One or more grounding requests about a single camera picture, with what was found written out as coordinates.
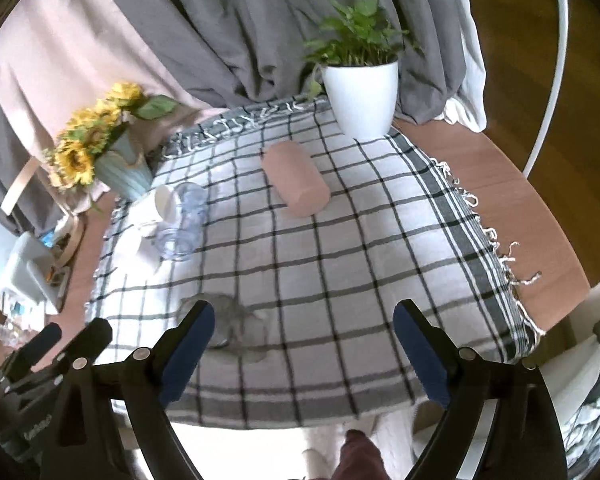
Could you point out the green leafy plant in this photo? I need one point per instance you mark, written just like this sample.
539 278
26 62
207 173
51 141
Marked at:
355 35

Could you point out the yellow sunflower bouquet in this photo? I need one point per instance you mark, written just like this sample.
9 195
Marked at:
90 135

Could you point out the pink curtain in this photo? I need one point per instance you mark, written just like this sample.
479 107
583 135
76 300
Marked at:
80 45

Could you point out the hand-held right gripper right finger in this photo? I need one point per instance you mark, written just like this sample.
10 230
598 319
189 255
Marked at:
422 355

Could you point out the grey patterned cloth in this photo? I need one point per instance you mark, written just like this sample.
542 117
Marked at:
596 410

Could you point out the white plastic box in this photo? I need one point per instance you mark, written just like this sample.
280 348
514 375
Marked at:
27 270

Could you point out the clear plastic cup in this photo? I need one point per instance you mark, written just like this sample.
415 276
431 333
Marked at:
180 227

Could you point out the clear glass cup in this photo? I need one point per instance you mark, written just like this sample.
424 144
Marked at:
237 327

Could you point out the clear water bottle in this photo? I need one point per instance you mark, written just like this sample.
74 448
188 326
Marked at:
0 327

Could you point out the white cup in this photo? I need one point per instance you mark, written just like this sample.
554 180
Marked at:
157 204

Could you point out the checked fringed tablecloth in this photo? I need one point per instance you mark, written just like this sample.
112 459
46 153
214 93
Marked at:
330 285

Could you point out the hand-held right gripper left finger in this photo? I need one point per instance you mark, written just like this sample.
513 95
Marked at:
187 355

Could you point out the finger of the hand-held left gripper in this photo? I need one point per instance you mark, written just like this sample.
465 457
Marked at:
42 337

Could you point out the round wooden stand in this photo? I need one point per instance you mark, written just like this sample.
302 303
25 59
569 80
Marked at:
74 242

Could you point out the beige curtain tieback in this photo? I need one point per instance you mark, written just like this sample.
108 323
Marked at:
20 185

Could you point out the light blue ribbed vase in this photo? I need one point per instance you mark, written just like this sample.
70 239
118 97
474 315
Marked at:
122 170

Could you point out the white curtain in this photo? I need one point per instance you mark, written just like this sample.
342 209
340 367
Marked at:
467 70

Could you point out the white curved tube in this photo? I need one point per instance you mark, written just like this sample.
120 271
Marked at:
555 60

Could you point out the white plant pot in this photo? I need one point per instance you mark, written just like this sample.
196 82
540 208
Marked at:
362 97

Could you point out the grey curtain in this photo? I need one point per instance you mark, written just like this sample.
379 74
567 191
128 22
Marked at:
260 25

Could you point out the pink cup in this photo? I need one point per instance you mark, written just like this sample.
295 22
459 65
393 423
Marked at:
295 180

